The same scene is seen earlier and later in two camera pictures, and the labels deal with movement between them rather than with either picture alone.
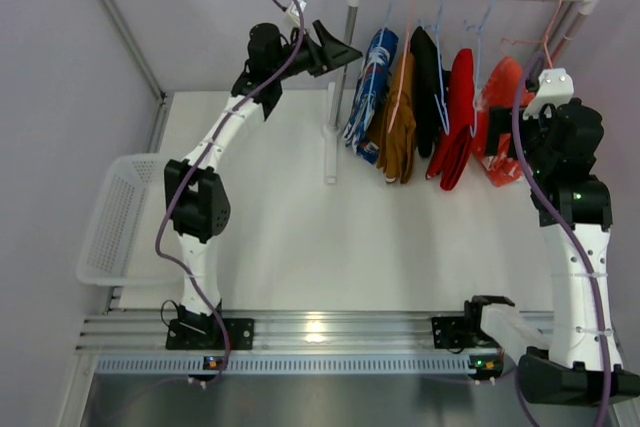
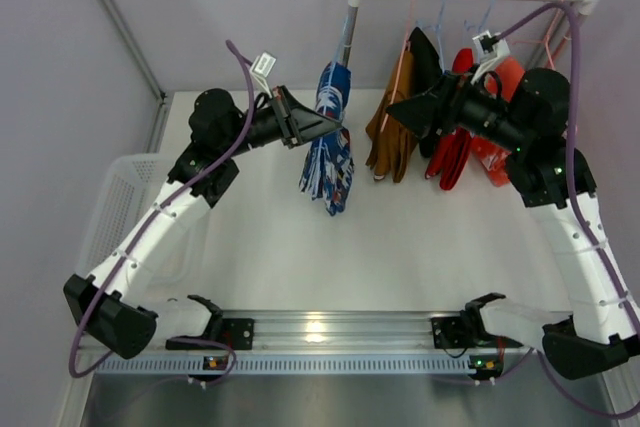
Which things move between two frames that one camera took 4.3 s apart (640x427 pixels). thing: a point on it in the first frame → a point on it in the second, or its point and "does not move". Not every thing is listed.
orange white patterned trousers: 499,89 does not move
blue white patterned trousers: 364,125 → 328,171
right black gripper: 500,123 → 447,104
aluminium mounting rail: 126,332 does not move
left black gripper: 319,48 → 286,117
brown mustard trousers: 397,131 does not move
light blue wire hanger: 391,3 → 343,49
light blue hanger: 446,125 does not move
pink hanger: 545,37 does not move
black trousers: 429,83 does not move
